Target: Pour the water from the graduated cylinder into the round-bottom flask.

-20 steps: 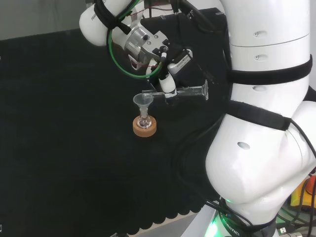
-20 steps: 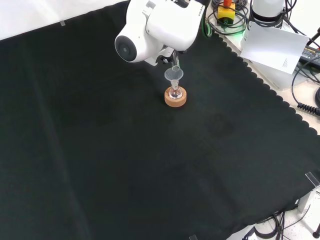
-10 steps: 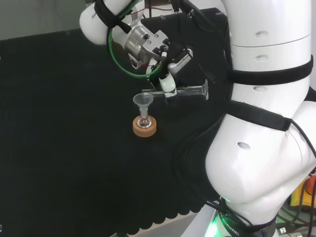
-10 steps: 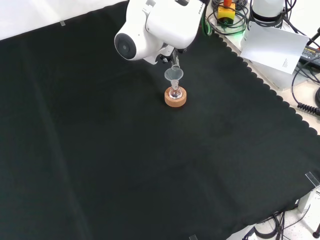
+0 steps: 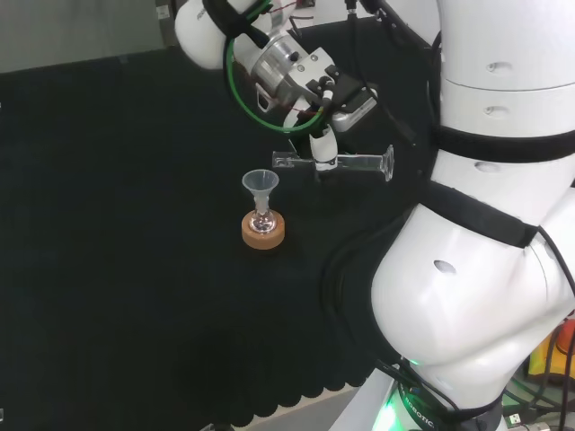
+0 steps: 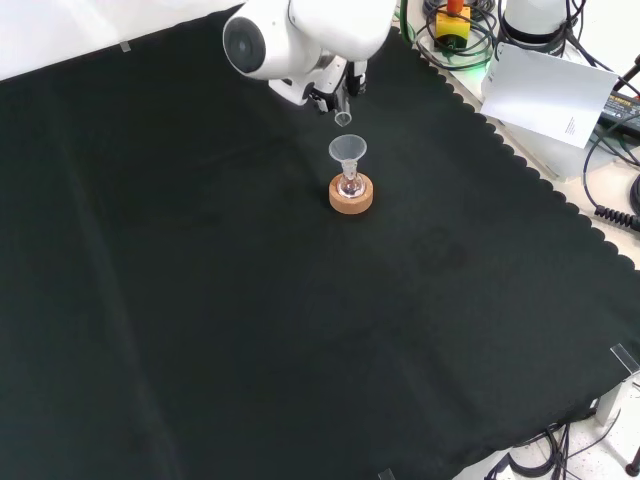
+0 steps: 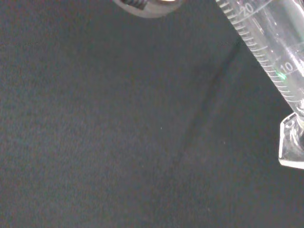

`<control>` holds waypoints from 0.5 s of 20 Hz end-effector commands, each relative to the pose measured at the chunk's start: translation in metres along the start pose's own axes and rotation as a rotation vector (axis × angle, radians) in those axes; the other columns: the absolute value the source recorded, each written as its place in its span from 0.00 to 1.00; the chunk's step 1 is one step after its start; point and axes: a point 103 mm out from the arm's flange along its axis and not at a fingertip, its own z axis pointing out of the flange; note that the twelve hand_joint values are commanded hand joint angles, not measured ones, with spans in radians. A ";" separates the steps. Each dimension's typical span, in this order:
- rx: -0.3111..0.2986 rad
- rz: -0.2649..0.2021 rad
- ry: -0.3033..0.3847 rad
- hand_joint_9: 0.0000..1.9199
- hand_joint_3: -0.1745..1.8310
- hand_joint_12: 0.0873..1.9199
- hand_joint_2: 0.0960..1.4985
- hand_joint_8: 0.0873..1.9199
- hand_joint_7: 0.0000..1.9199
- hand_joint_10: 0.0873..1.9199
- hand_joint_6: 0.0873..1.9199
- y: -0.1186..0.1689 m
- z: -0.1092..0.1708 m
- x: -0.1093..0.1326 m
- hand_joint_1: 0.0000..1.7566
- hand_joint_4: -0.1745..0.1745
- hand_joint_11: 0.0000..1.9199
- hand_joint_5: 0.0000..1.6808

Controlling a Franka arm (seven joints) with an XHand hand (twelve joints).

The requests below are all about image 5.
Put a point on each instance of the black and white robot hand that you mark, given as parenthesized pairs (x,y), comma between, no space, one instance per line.
(323,148)

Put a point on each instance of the clear glass graduated cylinder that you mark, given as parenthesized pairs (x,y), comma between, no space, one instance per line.
(359,161)

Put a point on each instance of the small glass round-bottom flask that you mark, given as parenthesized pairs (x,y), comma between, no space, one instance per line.
(262,223)

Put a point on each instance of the clear plastic funnel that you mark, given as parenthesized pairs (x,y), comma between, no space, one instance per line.
(260,180)

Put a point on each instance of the black bench cloth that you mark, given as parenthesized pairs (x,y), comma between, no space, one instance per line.
(135,224)

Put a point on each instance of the yellow emergency stop button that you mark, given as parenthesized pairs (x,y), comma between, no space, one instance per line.
(539,359)

